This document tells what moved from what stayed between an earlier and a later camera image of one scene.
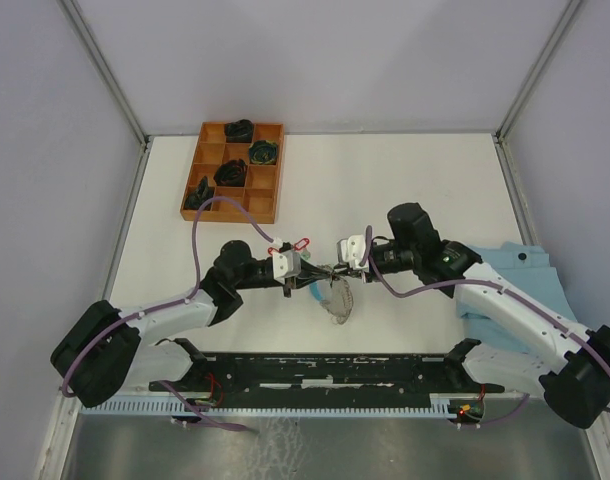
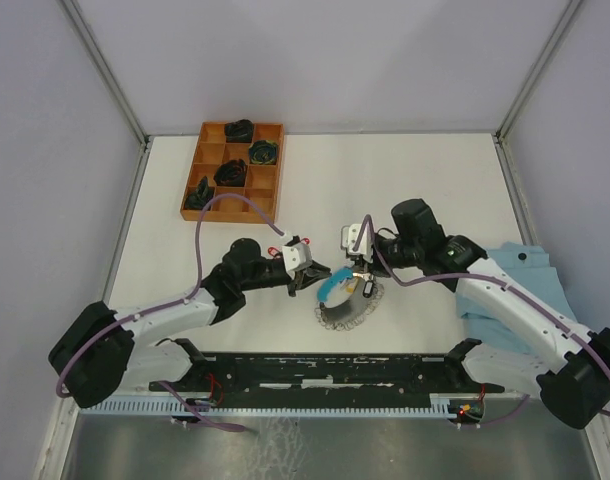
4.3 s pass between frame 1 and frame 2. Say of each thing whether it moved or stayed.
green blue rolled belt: stayed
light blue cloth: stayed
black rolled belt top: stayed
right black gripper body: moved
